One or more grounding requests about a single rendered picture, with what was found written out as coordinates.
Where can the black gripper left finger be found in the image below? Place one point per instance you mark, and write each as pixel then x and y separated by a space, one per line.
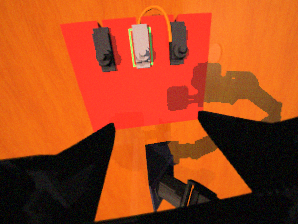
pixel 74 177

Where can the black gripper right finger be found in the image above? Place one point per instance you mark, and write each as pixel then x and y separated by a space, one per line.
pixel 259 151

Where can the red flat panel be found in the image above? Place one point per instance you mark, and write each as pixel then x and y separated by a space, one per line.
pixel 115 90

